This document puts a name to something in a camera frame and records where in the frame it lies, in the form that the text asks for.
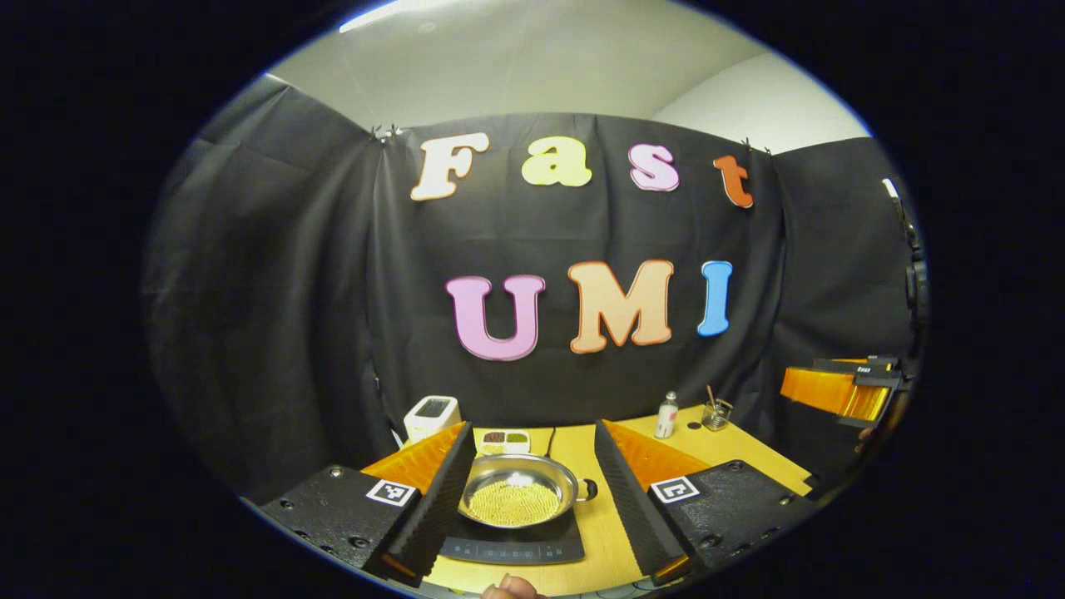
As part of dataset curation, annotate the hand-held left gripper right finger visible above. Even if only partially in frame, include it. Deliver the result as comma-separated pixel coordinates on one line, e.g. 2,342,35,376
592,418,816,587

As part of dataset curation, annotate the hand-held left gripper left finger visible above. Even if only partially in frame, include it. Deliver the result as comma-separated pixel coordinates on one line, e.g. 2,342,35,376
258,420,478,586

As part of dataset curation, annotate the stainless steel pot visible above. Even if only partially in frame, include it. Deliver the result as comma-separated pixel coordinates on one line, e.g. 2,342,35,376
457,453,599,529

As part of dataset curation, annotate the black induction cooktop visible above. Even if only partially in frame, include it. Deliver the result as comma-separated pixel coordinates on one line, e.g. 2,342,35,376
438,499,587,567

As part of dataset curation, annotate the pile of yellow soybeans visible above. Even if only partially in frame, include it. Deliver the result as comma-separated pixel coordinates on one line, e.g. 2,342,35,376
468,481,560,527

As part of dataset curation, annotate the white toaster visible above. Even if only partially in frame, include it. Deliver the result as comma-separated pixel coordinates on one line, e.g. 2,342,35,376
403,394,462,445

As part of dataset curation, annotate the white divided bean dish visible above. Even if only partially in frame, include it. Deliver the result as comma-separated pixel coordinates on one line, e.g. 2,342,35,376
478,428,533,458

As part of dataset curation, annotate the clear bottle with pink label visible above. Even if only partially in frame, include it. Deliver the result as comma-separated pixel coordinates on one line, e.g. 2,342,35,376
653,390,680,441

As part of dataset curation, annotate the dark stand with white tip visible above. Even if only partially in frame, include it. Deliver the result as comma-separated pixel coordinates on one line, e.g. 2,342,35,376
880,176,930,335

